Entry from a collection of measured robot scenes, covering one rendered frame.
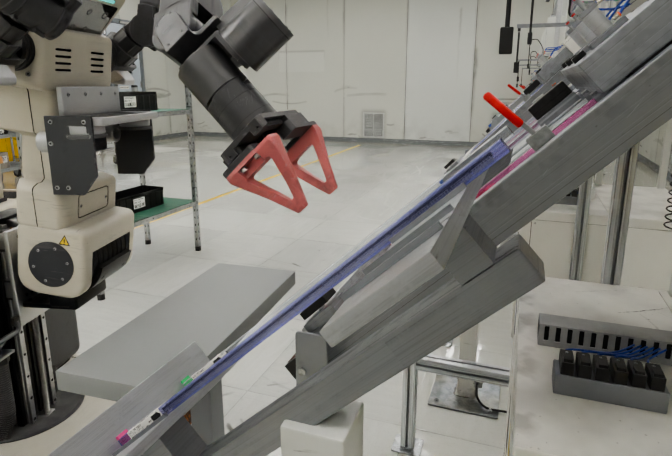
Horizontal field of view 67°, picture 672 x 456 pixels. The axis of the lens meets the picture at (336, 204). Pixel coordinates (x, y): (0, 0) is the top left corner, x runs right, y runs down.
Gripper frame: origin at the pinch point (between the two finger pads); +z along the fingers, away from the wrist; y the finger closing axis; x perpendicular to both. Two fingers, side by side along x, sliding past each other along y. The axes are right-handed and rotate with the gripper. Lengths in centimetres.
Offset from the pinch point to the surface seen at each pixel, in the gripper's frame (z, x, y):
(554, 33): -3, -82, 482
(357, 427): 19.4, 7.1, -11.9
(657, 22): 11.0, -37.8, 18.0
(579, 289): 54, -3, 78
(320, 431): 16.7, 7.9, -15.1
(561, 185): 18.3, -18.7, 14.4
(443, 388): 73, 65, 122
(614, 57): 10.9, -32.4, 18.2
